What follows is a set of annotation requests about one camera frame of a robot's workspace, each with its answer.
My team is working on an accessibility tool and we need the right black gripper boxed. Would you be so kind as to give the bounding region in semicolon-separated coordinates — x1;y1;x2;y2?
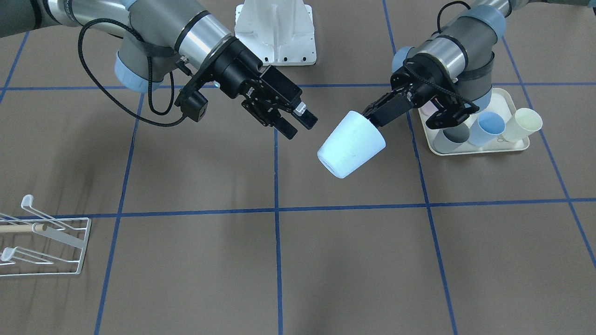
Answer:
206;37;318;140

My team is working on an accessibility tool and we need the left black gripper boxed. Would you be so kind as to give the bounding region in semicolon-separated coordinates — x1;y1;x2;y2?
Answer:
362;57;461;128

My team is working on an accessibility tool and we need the light blue plastic cup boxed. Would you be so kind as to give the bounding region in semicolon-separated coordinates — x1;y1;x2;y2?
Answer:
317;111;386;179

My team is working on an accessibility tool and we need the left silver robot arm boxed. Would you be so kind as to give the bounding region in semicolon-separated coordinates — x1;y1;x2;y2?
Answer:
363;0;528;129

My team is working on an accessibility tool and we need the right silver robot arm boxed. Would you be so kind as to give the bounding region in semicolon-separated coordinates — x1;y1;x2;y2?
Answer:
1;0;318;139

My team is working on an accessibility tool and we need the grey plastic cup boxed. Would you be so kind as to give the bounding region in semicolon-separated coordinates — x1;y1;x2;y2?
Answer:
435;124;470;154

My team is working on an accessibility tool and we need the cream plastic cup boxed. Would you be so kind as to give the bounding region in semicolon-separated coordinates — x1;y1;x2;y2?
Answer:
499;108;543;142

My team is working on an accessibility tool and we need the cream plastic tray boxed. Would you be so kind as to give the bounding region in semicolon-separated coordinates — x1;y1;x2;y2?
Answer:
419;88;531;155

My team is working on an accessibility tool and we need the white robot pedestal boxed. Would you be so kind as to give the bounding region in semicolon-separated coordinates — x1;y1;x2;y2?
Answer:
234;0;317;66

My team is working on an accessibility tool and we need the white wire cup rack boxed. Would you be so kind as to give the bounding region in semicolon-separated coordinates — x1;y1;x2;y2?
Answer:
1;194;92;278

